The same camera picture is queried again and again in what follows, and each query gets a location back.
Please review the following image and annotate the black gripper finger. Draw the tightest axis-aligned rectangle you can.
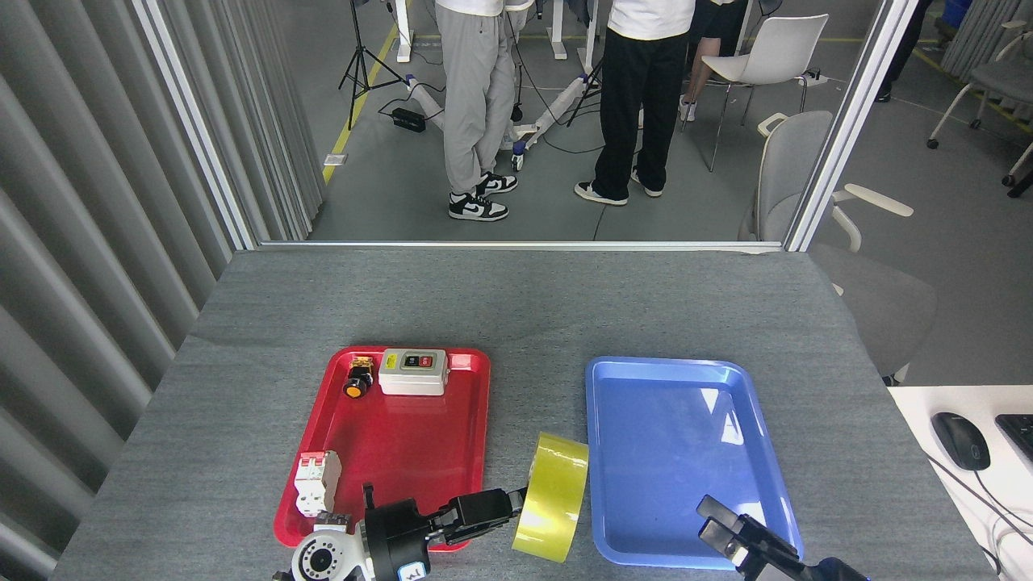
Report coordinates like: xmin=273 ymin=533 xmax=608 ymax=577
xmin=431 ymin=520 xmax=518 ymax=547
xmin=446 ymin=487 xmax=530 ymax=528
xmin=699 ymin=516 xmax=768 ymax=579
xmin=696 ymin=495 xmax=802 ymax=558

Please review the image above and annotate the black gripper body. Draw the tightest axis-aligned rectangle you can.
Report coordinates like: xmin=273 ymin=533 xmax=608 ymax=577
xmin=359 ymin=499 xmax=437 ymax=581
xmin=747 ymin=553 xmax=869 ymax=581

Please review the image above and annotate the yellow tape roll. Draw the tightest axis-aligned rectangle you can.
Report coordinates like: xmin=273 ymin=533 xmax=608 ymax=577
xmin=512 ymin=432 xmax=590 ymax=563

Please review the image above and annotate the red plastic tray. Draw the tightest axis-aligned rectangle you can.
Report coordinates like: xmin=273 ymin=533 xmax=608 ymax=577
xmin=274 ymin=346 xmax=491 ymax=553

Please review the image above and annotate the blue plastic tray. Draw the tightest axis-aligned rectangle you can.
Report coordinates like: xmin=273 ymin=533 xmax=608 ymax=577
xmin=584 ymin=356 xmax=805 ymax=572

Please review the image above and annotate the white red circuit breaker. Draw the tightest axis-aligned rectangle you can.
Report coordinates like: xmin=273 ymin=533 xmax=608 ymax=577
xmin=294 ymin=450 xmax=342 ymax=517

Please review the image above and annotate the black orange push button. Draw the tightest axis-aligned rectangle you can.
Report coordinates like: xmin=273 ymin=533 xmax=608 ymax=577
xmin=342 ymin=355 xmax=376 ymax=399

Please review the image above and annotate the white desk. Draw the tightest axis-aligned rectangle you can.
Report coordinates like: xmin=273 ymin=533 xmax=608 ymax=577
xmin=888 ymin=385 xmax=1033 ymax=581

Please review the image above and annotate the black computer mouse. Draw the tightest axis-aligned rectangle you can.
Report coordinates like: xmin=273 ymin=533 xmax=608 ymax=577
xmin=931 ymin=412 xmax=992 ymax=472

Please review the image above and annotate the black keyboard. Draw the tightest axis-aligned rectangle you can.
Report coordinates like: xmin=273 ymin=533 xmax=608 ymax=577
xmin=995 ymin=414 xmax=1033 ymax=462

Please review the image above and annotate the grey office chair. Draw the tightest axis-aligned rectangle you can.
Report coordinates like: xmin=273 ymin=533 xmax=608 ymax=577
xmin=738 ymin=111 xmax=939 ymax=387

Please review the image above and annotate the white wheeled stand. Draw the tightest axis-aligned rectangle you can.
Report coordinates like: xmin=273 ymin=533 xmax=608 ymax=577
xmin=404 ymin=0 xmax=595 ymax=172

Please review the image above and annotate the person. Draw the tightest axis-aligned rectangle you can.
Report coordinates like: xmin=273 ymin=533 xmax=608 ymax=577
xmin=575 ymin=0 xmax=696 ymax=207
xmin=434 ymin=0 xmax=519 ymax=222
xmin=876 ymin=0 xmax=933 ymax=103
xmin=678 ymin=0 xmax=753 ymax=123

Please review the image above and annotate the black tripod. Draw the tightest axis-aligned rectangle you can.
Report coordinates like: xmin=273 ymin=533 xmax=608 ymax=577
xmin=339 ymin=0 xmax=409 ymax=132

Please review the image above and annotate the white plastic chair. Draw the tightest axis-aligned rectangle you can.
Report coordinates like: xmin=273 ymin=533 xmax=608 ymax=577
xmin=701 ymin=14 xmax=830 ymax=173

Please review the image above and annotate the grey wheeled chair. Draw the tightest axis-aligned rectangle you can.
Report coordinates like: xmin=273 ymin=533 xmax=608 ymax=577
xmin=926 ymin=20 xmax=1033 ymax=199

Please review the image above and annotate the white two-button switch box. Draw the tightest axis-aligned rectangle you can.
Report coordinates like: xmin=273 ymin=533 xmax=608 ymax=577
xmin=378 ymin=348 xmax=450 ymax=397

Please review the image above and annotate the black mouse cable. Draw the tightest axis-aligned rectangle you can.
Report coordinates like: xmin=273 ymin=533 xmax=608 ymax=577
xmin=920 ymin=452 xmax=1033 ymax=550

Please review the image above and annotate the silver rail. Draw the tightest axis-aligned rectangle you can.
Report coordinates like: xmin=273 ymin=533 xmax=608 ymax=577
xmin=257 ymin=240 xmax=788 ymax=253

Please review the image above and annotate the silver post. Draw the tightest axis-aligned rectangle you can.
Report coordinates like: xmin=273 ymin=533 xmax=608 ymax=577
xmin=133 ymin=0 xmax=259 ymax=251
xmin=784 ymin=0 xmax=921 ymax=253

